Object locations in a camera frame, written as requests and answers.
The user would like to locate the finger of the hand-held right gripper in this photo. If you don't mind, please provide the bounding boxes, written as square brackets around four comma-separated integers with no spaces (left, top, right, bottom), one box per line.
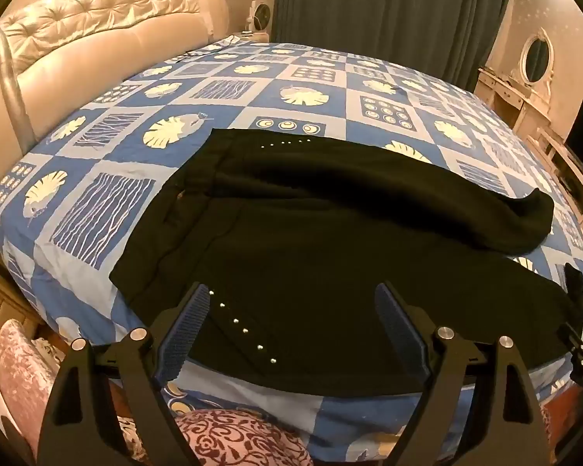
[564,262,583,323]

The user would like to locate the dark green curtain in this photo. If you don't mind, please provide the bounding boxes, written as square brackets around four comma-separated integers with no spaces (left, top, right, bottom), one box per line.
[271,0,516,90]

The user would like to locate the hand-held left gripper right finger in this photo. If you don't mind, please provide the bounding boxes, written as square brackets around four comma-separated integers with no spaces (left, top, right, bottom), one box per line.
[374,282,551,466]

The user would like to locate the blue leaf-patterned bed sheet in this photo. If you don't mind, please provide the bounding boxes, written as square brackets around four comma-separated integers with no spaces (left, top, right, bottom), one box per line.
[0,35,583,464]

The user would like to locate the cream tufted headboard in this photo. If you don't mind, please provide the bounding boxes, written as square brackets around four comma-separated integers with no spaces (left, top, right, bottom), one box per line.
[0,0,231,156]

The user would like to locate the pink floral cushion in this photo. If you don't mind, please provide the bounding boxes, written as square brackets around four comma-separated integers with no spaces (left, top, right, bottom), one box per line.
[175,409,316,466]

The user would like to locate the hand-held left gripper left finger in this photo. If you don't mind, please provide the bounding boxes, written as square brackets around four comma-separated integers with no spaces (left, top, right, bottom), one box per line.
[36,282,211,466]

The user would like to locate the cream television cabinet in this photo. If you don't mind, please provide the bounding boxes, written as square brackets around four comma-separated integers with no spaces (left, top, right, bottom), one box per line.
[534,126,583,234]

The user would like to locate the black pants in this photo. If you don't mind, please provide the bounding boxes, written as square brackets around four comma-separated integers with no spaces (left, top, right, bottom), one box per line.
[109,127,581,399]

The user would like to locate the cream dressing table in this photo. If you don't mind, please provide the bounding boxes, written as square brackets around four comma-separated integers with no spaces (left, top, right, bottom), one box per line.
[473,65,540,132]

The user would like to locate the small white table fan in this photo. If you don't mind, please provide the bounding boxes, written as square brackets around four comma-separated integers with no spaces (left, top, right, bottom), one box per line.
[247,0,273,35]

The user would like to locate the oval vanity mirror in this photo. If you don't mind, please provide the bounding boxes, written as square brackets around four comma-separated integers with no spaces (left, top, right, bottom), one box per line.
[517,26,555,103]

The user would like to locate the pink floral blanket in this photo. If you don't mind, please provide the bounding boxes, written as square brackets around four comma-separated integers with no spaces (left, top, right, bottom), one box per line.
[0,319,54,447]

